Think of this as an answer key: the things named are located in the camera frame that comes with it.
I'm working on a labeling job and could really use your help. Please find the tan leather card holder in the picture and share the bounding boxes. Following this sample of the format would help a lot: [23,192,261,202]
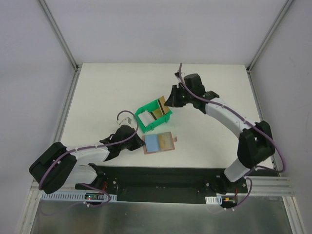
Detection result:
[142,132,177,155]

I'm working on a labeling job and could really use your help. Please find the gold credit card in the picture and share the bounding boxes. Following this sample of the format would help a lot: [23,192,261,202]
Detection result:
[158,132,174,151]

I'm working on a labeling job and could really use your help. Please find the green plastic bin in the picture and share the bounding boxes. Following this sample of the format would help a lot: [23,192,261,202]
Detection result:
[135,96,172,133]

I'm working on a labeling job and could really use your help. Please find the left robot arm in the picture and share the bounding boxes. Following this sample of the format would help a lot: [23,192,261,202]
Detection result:
[29,125,145,194]

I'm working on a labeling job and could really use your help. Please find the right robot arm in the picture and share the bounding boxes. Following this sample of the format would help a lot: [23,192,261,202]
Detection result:
[165,74,275,192]

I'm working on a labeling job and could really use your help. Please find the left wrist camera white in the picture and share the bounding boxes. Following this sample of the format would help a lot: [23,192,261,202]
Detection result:
[117,117,132,126]

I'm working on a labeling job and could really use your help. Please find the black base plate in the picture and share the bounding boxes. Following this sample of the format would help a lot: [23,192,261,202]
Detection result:
[90,166,248,204]

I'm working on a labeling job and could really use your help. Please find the right white cable duct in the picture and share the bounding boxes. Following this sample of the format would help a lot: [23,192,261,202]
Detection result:
[205,195,222,205]

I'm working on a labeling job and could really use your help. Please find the white cable duct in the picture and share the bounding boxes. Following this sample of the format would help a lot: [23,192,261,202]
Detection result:
[41,192,117,202]
[205,195,222,205]

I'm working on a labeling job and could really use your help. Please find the left aluminium frame post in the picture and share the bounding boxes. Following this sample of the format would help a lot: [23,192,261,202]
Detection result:
[37,0,79,71]

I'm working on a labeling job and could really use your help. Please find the aluminium frame post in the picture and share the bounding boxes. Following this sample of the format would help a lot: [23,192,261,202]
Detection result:
[246,0,295,74]
[37,0,79,71]

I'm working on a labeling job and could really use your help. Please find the left white cable duct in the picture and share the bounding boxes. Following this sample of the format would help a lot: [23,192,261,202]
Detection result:
[41,192,117,202]

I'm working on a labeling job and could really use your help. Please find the aluminium front rail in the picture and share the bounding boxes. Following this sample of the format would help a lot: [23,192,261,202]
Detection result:
[30,176,294,198]

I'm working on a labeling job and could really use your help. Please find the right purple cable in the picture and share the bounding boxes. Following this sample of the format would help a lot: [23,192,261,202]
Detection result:
[177,62,286,188]

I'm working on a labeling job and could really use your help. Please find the right aluminium frame post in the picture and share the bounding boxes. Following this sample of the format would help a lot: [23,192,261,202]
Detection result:
[246,0,295,74]

